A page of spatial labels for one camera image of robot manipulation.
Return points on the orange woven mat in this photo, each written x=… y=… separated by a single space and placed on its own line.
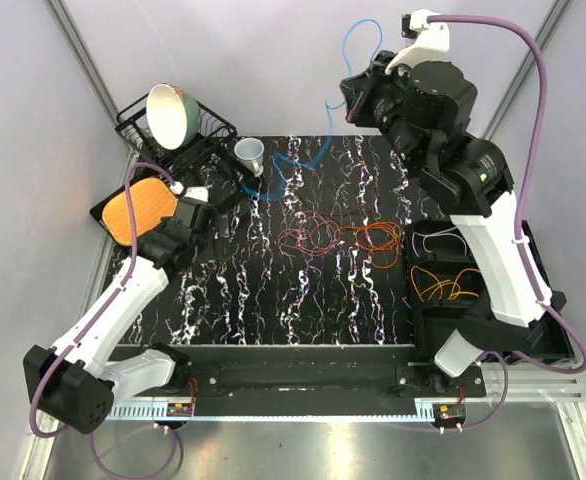
x=123 y=212

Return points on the light blue cup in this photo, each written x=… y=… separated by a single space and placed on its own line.
x=250 y=153

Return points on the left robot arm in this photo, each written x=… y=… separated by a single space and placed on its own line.
x=73 y=380

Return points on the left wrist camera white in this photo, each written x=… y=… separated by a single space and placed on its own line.
x=199 y=193

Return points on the cream and green bowl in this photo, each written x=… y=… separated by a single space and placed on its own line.
x=173 y=116

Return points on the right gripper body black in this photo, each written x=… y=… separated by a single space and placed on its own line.
x=375 y=100

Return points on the black compartment organizer tray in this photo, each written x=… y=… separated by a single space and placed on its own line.
x=447 y=294

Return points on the black flat tray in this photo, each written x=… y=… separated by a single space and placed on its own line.
x=113 y=220

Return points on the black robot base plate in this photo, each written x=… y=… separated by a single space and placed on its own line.
x=315 y=383

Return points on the black wire dish rack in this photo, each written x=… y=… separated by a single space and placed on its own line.
x=207 y=160

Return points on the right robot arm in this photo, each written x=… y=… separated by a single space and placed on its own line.
x=423 y=112

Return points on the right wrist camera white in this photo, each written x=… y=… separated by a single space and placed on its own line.
x=431 y=40

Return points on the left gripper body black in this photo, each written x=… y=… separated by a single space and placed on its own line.
x=213 y=249

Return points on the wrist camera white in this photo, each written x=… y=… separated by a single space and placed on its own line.
x=199 y=193
x=431 y=40

